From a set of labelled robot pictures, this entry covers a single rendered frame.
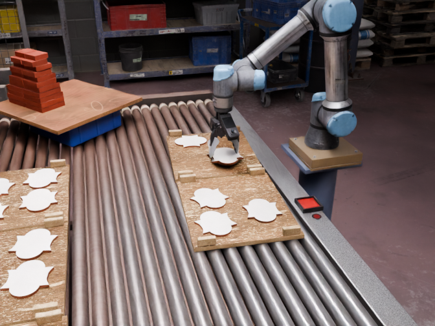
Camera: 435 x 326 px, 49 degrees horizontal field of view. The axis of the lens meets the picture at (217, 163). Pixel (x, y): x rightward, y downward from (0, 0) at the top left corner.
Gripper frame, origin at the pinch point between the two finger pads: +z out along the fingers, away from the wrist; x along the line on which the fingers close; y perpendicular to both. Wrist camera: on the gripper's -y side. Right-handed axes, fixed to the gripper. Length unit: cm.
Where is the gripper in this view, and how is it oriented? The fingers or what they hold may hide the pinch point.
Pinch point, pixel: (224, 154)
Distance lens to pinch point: 188.8
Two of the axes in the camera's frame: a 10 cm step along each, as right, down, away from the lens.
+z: 0.0, 8.9, 4.6
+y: -3.3, -4.4, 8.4
